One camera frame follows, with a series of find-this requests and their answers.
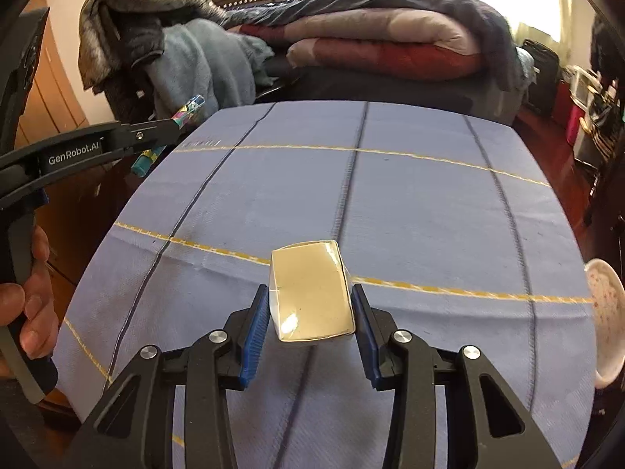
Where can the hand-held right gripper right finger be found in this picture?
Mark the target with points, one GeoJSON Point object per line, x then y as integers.
{"type": "Point", "coordinates": [365, 337]}

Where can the dark wooden dresser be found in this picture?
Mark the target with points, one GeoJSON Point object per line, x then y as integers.
{"type": "Point", "coordinates": [608, 190]}

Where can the person's left hand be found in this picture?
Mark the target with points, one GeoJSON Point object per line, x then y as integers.
{"type": "Point", "coordinates": [41, 303]}

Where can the blue checked tablecloth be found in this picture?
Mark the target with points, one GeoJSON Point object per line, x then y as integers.
{"type": "Point", "coordinates": [390, 205]}

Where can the colourful candy tube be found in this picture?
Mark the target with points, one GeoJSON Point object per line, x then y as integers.
{"type": "Point", "coordinates": [191, 106]}

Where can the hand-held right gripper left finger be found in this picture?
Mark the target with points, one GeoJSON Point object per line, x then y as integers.
{"type": "Point", "coordinates": [254, 342]}

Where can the clear plastic container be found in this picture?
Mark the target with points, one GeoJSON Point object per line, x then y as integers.
{"type": "Point", "coordinates": [583, 83]}

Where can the light blue blanket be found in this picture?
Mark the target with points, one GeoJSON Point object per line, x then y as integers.
{"type": "Point", "coordinates": [210, 63]}

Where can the brown wooden cabinet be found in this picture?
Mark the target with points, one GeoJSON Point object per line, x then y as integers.
{"type": "Point", "coordinates": [58, 102]}

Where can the pink red folded quilt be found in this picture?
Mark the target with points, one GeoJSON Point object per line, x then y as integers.
{"type": "Point", "coordinates": [381, 44]}

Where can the blue grey duvet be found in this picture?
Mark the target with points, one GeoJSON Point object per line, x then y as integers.
{"type": "Point", "coordinates": [415, 2]}

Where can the white pink trash bin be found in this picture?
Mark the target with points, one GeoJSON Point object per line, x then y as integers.
{"type": "Point", "coordinates": [605, 312]}

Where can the hanging black coat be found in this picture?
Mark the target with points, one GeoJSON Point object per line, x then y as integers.
{"type": "Point", "coordinates": [605, 44]}

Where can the grey fuzzy garment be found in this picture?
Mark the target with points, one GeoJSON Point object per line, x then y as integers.
{"type": "Point", "coordinates": [122, 5]}

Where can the black suitcase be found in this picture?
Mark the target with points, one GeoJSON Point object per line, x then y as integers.
{"type": "Point", "coordinates": [542, 78]}

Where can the black jacket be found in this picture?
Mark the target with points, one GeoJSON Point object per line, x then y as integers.
{"type": "Point", "coordinates": [136, 44]}

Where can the pink suitcase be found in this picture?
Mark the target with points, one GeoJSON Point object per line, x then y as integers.
{"type": "Point", "coordinates": [575, 122]}

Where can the cream box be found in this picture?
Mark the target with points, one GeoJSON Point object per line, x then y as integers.
{"type": "Point", "coordinates": [312, 293]}

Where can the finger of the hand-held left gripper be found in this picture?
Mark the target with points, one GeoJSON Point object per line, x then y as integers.
{"type": "Point", "coordinates": [151, 132]}

